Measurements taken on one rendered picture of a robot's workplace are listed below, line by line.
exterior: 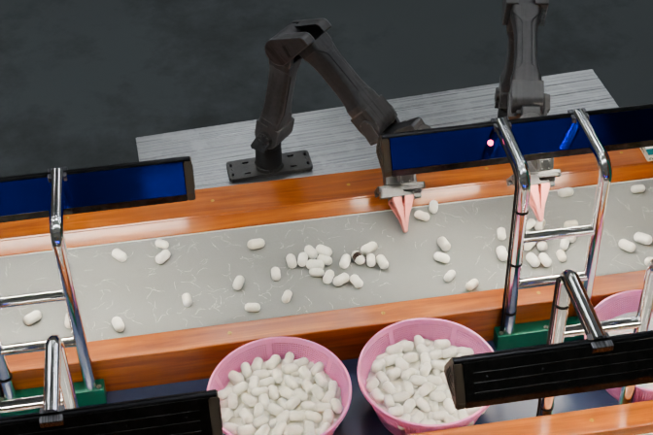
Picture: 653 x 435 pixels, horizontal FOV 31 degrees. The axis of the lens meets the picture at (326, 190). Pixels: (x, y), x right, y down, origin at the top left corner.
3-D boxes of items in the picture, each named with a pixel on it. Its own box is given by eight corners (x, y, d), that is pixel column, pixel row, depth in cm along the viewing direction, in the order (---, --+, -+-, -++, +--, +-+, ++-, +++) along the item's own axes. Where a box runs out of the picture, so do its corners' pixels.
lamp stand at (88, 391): (5, 345, 241) (-44, 174, 212) (105, 331, 243) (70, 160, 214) (1, 418, 227) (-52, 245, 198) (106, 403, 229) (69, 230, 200)
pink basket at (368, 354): (331, 384, 231) (330, 351, 225) (445, 332, 241) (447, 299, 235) (406, 482, 213) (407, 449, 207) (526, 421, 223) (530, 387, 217)
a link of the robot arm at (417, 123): (444, 137, 252) (415, 89, 250) (424, 158, 247) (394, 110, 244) (406, 150, 261) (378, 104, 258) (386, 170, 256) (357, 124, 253)
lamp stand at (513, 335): (472, 284, 251) (486, 114, 223) (564, 273, 253) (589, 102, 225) (497, 351, 237) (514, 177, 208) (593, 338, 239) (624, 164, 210)
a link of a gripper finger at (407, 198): (419, 228, 250) (412, 184, 251) (385, 232, 249) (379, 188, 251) (414, 233, 257) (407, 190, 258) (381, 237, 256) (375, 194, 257)
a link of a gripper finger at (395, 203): (430, 227, 250) (424, 184, 252) (396, 231, 249) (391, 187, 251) (425, 231, 257) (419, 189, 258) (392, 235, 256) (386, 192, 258)
